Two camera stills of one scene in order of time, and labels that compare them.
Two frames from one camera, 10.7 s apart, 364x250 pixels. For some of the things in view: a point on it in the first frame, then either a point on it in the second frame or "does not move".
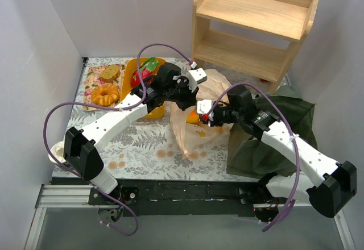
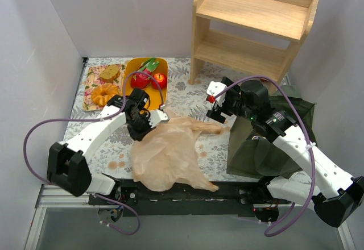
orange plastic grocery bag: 190,136 → 166,155
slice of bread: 110,73 does not move
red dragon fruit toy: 146,70 does not move
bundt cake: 104,95 does not move
